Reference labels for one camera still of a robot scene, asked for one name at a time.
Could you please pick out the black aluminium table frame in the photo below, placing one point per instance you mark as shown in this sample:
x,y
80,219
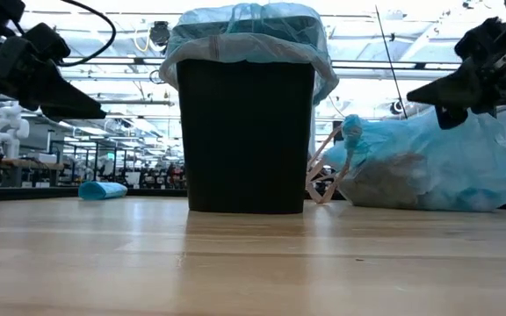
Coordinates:
x,y
38,193

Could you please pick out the wooden background workbench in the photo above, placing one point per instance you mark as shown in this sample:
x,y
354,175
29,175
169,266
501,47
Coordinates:
x,y
16,164

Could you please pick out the thin black pole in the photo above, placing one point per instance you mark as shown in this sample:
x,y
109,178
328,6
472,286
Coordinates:
x,y
389,57

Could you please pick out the black plastic trash bin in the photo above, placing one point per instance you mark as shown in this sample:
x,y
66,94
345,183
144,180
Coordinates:
x,y
246,136

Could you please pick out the background bench with equipment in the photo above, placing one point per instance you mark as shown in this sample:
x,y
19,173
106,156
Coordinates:
x,y
161,175

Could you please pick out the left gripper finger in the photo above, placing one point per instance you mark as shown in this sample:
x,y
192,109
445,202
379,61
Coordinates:
x,y
64,98

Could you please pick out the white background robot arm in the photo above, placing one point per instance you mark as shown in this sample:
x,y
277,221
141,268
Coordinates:
x,y
9,127

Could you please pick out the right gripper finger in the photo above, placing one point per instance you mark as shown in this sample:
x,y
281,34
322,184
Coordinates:
x,y
446,90
450,117

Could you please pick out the roll of blue trash bags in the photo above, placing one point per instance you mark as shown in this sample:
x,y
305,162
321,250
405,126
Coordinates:
x,y
103,190

